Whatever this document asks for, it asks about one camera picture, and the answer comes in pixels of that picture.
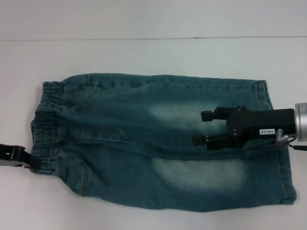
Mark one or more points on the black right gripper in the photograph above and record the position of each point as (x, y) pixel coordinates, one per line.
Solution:
(259, 122)

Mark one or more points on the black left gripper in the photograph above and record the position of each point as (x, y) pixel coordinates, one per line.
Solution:
(5, 152)

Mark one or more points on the blue denim shorts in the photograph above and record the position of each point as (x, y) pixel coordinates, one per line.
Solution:
(156, 124)

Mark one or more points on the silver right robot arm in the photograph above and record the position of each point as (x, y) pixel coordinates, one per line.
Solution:
(301, 122)

